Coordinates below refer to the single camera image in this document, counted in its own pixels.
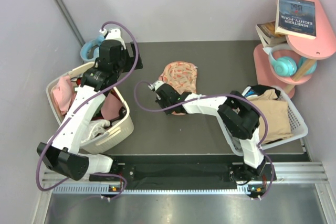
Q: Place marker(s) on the pink tiered shelf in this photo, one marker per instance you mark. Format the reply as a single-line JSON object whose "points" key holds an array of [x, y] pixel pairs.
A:
{"points": [[321, 48]]}

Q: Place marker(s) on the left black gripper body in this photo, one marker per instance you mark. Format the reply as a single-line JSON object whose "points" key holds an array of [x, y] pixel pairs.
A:
{"points": [[125, 62]]}

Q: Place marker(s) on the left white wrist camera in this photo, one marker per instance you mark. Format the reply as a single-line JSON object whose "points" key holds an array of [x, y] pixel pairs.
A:
{"points": [[113, 34]]}

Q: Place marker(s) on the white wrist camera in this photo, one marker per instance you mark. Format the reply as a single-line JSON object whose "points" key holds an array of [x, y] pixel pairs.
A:
{"points": [[113, 34], [156, 85]]}

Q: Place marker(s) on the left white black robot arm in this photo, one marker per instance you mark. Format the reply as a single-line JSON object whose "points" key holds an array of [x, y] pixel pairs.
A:
{"points": [[61, 153]]}

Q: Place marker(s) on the Nineteen Eighty-Four book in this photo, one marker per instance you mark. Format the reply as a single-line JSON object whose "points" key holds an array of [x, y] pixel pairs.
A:
{"points": [[296, 18]]}

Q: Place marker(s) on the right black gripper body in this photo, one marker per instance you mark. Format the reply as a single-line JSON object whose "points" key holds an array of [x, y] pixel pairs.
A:
{"points": [[163, 104]]}

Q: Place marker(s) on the stacked paperback books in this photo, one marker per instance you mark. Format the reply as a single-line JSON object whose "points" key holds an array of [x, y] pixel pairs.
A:
{"points": [[267, 35]]}

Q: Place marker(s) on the cream laundry basket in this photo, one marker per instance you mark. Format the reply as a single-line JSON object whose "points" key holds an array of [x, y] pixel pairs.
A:
{"points": [[97, 139]]}

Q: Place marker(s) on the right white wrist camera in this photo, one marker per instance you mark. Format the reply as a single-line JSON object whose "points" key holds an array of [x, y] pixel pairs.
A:
{"points": [[156, 85]]}

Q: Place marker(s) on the pink garment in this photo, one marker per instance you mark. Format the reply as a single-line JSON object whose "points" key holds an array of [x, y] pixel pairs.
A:
{"points": [[64, 94]]}

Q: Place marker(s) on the blue headphones on table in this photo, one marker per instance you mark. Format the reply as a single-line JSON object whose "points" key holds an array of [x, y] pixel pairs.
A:
{"points": [[90, 50]]}

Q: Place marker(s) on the teal headphones on shelf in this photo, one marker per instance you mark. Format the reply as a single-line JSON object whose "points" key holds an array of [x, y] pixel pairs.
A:
{"points": [[283, 66]]}

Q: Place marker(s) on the floral mesh laundry bag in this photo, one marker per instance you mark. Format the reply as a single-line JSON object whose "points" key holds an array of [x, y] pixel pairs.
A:
{"points": [[181, 76]]}

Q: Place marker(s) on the white perforated plastic basket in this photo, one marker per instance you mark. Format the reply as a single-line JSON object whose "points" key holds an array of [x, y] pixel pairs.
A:
{"points": [[298, 127]]}

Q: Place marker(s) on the aluminium rail frame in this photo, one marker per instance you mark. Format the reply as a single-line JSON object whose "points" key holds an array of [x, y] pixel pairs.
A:
{"points": [[194, 184]]}

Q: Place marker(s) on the black garment in basket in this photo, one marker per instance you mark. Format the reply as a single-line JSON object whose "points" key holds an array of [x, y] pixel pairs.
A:
{"points": [[261, 92]]}

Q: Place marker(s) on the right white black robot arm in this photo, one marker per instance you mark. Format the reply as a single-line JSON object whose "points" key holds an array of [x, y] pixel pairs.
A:
{"points": [[238, 120]]}

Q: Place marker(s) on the beige folded garment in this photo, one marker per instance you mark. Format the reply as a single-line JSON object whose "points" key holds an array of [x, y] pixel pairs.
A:
{"points": [[276, 114]]}

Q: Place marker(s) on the white garment in basket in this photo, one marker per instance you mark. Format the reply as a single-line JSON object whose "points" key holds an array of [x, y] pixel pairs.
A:
{"points": [[94, 129]]}

